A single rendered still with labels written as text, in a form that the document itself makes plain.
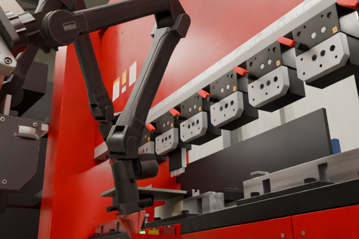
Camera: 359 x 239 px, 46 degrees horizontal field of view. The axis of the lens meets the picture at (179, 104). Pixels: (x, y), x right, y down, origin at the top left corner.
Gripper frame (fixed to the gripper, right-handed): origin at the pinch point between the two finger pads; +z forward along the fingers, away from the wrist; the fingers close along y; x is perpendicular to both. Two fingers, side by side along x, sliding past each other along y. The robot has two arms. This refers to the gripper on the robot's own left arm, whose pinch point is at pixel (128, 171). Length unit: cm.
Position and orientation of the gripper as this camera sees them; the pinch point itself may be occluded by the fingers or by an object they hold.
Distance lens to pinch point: 157.8
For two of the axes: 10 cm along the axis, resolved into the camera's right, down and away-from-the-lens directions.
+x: -7.2, 3.3, -6.1
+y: -5.3, 3.2, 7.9
